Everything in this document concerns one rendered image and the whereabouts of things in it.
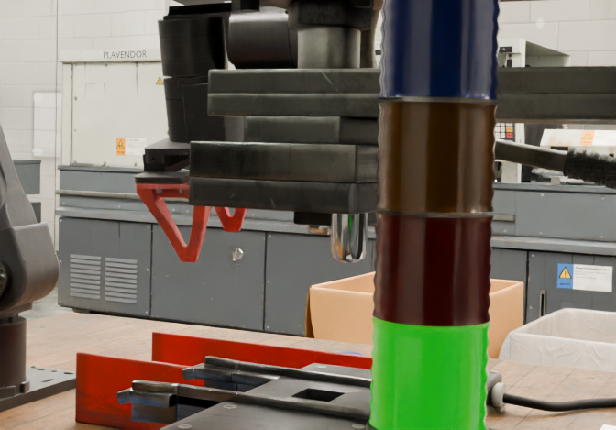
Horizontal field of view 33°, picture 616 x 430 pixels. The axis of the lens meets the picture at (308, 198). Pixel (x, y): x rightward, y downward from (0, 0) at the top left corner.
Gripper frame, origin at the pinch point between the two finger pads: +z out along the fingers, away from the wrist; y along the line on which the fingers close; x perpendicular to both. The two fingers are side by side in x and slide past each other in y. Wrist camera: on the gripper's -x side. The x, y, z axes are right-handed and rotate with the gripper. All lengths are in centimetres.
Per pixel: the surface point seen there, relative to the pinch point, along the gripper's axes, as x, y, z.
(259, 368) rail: -12.7, -21.2, 3.0
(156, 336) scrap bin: 6.8, 0.4, 10.0
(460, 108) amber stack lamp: -33, -51, -19
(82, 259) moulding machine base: 304, 458, 150
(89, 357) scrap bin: 7.1, -10.8, 7.6
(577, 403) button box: -31.0, 9.6, 18.0
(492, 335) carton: 9, 203, 87
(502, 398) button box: -24.7, 6.1, 16.4
